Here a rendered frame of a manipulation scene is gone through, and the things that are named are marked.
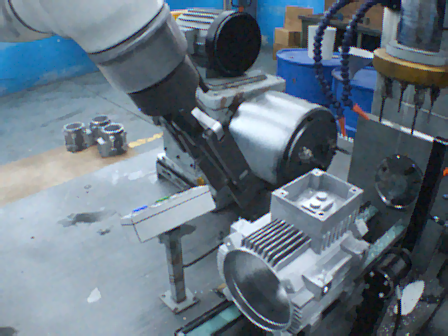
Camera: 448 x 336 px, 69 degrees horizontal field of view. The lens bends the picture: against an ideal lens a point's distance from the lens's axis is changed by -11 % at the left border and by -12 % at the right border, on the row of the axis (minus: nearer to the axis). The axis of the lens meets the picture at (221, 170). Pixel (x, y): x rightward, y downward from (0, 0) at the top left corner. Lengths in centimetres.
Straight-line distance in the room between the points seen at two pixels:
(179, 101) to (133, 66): 6
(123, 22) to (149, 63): 5
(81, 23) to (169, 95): 11
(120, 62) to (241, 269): 45
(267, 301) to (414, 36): 56
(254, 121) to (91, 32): 65
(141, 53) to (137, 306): 65
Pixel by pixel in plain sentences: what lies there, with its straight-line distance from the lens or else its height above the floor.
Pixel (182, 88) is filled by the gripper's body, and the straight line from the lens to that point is 37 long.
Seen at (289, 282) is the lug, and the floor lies 109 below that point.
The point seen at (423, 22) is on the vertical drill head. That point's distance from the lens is 75.
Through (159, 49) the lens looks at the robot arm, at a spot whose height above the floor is 140.
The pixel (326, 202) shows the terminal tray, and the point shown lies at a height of 113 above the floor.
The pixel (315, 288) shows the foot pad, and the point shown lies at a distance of 55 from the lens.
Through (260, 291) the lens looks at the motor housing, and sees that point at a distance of 69.
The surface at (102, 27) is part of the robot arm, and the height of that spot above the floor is 143.
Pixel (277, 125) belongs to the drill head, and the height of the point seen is 113.
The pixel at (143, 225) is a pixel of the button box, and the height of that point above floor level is 107.
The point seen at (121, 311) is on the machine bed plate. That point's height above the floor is 80.
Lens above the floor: 146
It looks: 30 degrees down
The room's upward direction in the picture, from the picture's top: straight up
